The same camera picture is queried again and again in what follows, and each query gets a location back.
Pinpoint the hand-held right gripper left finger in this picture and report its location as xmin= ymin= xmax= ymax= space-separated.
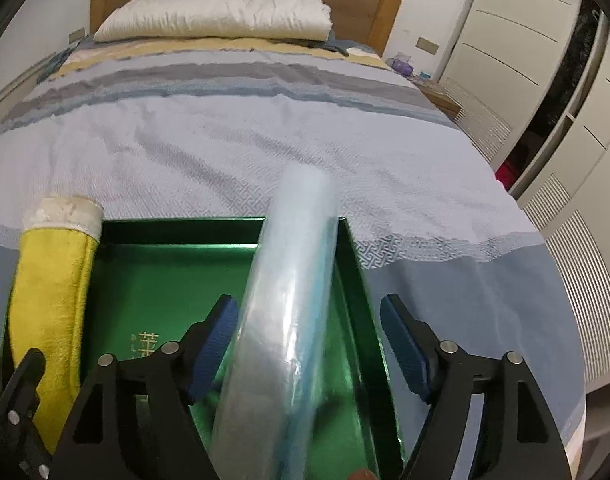
xmin=50 ymin=295 xmax=241 ymax=480

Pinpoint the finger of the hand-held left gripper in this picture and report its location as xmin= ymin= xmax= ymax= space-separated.
xmin=0 ymin=349 xmax=53 ymax=480

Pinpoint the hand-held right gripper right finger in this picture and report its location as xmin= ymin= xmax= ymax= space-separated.
xmin=380 ymin=294 xmax=573 ymax=480

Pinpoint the green box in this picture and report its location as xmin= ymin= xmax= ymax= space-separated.
xmin=0 ymin=216 xmax=406 ymax=480

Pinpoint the clear plastic blue packet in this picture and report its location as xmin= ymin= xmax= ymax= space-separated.
xmin=212 ymin=164 xmax=342 ymax=480

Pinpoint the yellow towel with white band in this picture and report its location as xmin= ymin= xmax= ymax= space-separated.
xmin=11 ymin=195 xmax=104 ymax=453

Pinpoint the pink cloth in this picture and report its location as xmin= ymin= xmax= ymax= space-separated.
xmin=495 ymin=157 xmax=521 ymax=191

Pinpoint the striped bedspread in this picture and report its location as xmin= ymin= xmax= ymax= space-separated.
xmin=0 ymin=35 xmax=588 ymax=480

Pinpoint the wooden nightstand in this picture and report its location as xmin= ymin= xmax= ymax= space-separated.
xmin=416 ymin=82 xmax=463 ymax=121

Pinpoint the purple tissue box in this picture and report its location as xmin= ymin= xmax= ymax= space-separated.
xmin=391 ymin=54 xmax=417 ymax=77

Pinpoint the white pillow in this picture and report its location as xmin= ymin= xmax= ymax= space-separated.
xmin=93 ymin=0 xmax=333 ymax=43

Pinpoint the wooden headboard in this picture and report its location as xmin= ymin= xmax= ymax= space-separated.
xmin=90 ymin=0 xmax=407 ymax=57

